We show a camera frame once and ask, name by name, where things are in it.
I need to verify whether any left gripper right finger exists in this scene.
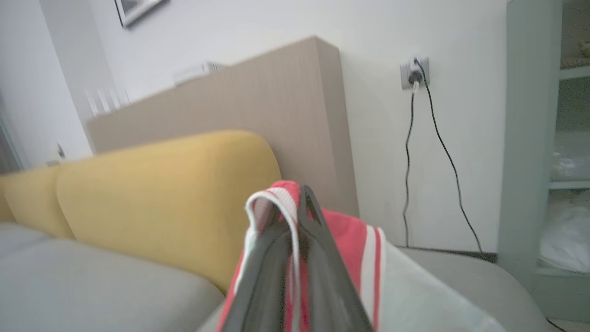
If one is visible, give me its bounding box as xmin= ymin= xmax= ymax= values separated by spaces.
xmin=297 ymin=185 xmax=374 ymax=332

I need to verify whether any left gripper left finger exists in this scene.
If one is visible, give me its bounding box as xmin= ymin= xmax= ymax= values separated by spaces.
xmin=221 ymin=221 xmax=295 ymax=332

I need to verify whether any red and white basketball jersey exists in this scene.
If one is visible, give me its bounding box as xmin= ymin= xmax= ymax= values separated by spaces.
xmin=216 ymin=180 xmax=507 ymax=332

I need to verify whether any large yellow sofa back cushion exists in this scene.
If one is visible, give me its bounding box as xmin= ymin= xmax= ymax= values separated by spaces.
xmin=55 ymin=130 xmax=283 ymax=293

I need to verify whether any large grey sofa seat cushion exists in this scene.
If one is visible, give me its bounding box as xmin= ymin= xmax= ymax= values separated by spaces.
xmin=396 ymin=247 xmax=551 ymax=332

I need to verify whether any small grey sofa seat cushion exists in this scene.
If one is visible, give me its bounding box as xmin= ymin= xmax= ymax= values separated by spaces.
xmin=0 ymin=221 xmax=226 ymax=332

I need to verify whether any beige wooden cabinet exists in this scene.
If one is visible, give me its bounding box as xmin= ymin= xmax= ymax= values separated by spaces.
xmin=87 ymin=36 xmax=360 ymax=217

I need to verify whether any dark plug adapter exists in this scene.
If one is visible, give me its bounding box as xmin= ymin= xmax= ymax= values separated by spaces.
xmin=408 ymin=59 xmax=425 ymax=93

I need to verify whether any pale green shelf unit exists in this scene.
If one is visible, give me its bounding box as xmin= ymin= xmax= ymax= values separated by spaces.
xmin=497 ymin=0 xmax=590 ymax=323

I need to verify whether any white plastic bag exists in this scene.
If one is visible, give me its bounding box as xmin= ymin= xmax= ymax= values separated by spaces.
xmin=539 ymin=203 xmax=590 ymax=273

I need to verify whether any small yellow sofa back cushion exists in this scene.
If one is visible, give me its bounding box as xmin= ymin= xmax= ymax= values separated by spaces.
xmin=0 ymin=165 xmax=77 ymax=240

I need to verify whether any clear plastic bag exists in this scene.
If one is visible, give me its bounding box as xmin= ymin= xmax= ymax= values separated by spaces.
xmin=551 ymin=134 xmax=590 ymax=183

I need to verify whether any beige woven shelf item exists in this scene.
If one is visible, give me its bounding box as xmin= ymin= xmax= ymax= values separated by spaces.
xmin=560 ymin=39 xmax=590 ymax=70

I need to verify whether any short black power cable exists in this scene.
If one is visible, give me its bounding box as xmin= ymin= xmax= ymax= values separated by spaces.
xmin=403 ymin=90 xmax=415 ymax=247

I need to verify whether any long black power cable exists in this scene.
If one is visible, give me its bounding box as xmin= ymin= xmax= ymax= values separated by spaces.
xmin=414 ymin=58 xmax=484 ymax=253

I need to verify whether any grey wall socket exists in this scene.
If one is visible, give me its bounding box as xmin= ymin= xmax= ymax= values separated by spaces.
xmin=400 ymin=56 xmax=430 ymax=90

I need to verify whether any framed wall picture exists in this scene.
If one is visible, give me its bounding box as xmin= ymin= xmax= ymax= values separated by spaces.
xmin=114 ymin=0 xmax=169 ymax=28

